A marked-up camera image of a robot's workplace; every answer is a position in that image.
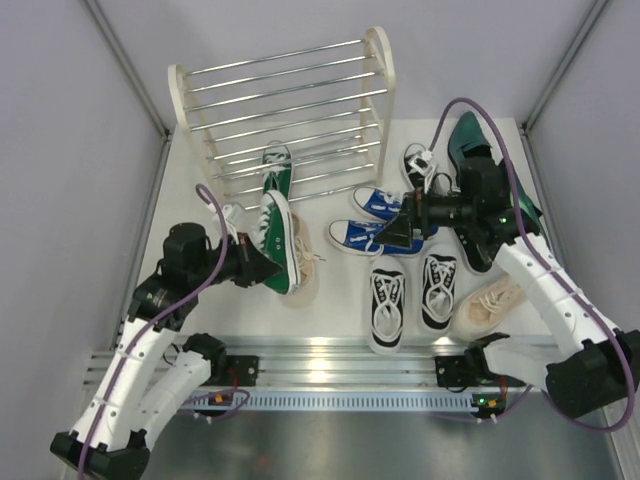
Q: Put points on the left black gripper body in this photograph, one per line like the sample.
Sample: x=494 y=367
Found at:
x=237 y=262

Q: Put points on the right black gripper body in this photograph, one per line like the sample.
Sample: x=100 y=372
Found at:
x=431 y=212

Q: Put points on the green sneaker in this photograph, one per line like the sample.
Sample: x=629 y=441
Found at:
x=278 y=172
x=276 y=240

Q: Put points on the blue sneaker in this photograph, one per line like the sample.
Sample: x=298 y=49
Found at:
x=358 y=238
x=379 y=204

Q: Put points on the beige lace sneaker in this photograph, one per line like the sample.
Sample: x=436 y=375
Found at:
x=308 y=288
x=483 y=310

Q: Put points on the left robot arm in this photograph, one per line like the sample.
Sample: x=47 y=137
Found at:
x=114 y=437

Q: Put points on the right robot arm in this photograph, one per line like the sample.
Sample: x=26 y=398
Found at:
x=595 y=363

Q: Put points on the teal heel shoe upper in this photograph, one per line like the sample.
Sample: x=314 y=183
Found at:
x=466 y=141

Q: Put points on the teal heel shoe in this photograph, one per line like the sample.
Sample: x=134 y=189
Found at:
x=530 y=213
x=466 y=141

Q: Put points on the teal heel shoe lower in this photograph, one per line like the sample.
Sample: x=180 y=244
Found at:
x=530 y=213

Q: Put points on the white metal shoe rack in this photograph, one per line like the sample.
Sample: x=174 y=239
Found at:
x=322 y=114

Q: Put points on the black sneaker upper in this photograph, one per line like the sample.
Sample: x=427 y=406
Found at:
x=422 y=172

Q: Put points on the black white sneaker left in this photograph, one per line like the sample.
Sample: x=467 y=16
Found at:
x=388 y=297

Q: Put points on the black white sneaker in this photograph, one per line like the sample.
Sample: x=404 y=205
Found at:
x=388 y=297
x=439 y=275

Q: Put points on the black white sneaker right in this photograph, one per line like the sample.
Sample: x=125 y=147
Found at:
x=439 y=275

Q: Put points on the black sneaker lower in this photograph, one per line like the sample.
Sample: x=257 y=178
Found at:
x=476 y=259

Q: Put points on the aluminium mounting rail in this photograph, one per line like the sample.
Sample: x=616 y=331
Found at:
x=342 y=364

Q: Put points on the perforated cable tray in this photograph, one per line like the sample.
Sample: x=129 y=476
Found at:
x=337 y=401

